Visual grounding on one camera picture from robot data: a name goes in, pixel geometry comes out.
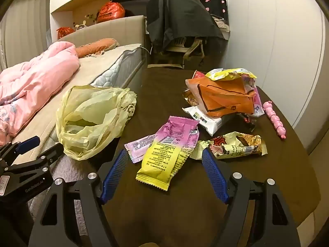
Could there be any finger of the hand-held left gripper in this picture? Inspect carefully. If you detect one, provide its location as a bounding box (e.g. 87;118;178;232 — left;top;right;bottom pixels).
0;136;40;165
5;142;64;178

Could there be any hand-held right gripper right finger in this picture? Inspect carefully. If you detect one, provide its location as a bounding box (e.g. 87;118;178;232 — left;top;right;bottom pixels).
202;148;301;247

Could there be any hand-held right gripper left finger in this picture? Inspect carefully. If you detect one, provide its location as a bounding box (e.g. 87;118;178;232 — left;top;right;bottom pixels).
28;149;129;247

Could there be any cartoon print snack wrapper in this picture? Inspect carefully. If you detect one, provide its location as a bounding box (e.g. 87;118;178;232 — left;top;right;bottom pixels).
190;132;268;161

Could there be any small pink wrapper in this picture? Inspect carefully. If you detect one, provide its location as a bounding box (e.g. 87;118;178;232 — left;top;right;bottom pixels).
124;133;157;163

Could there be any pink yellow snack wrapper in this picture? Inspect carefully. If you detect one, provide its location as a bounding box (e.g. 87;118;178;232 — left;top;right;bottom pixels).
136;116;199;191

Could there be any yellow plastic bag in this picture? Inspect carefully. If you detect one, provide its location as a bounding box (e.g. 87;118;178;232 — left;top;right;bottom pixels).
56;85;137;161

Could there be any white wet wipes pack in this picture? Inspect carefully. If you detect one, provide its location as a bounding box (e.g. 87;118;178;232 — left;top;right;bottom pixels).
182;105;223;136

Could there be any black red wrapper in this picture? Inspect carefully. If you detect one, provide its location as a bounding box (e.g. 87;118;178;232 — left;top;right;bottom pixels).
239;113;257;131

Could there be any orange shopping bag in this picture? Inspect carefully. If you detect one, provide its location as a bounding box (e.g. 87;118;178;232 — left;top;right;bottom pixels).
185;75;256;117

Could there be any brown gold wrapper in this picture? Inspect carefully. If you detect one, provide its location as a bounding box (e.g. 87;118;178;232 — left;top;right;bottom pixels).
182;89;203;107

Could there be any pink cartoon snack packet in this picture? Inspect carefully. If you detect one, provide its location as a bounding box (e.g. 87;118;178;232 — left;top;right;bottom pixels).
253;86;264;118

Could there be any yellow snack packet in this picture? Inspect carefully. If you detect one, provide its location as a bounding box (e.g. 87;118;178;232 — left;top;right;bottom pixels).
205;68;257;96

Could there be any pink quilt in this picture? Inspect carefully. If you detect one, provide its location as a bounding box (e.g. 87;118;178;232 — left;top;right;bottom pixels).
0;42;80;146

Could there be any pink caterpillar toy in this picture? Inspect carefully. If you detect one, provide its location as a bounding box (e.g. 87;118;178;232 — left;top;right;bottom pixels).
263;101;286;141

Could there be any brown tablecloth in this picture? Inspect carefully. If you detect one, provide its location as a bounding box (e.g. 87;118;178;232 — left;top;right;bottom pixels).
103;68;322;247

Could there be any white quilted mattress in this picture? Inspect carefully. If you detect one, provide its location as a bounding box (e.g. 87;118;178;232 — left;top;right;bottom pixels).
26;48;143;219

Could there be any bed with beige mattress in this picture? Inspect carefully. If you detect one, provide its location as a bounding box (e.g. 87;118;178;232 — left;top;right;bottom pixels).
12;44;143;144

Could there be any white curtain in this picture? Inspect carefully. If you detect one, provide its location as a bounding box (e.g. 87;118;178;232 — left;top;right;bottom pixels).
0;0;50;70

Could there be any orange pillow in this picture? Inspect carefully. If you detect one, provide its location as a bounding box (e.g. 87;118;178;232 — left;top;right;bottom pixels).
75;38;119;58

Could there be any small orange plastic bag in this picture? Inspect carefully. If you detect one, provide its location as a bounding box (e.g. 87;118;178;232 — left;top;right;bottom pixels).
57;26;75;40

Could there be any beige upholstered headboard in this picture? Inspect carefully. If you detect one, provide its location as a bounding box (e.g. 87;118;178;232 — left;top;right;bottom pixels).
58;15;144;48

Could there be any beige cloth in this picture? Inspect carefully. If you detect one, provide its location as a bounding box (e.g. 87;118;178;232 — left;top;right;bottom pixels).
212;17;230;32

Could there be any large orange plastic bag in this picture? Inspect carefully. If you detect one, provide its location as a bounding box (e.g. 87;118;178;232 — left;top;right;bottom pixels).
96;1;125;23

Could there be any chair with dark jacket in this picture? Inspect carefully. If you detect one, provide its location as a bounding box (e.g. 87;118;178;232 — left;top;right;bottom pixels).
146;0;225;54

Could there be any black bag with pink hearts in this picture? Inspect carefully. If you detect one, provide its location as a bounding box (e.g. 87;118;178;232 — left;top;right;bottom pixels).
199;0;228;18

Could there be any white cable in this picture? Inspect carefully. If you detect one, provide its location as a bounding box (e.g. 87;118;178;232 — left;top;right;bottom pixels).
138;44;153;55

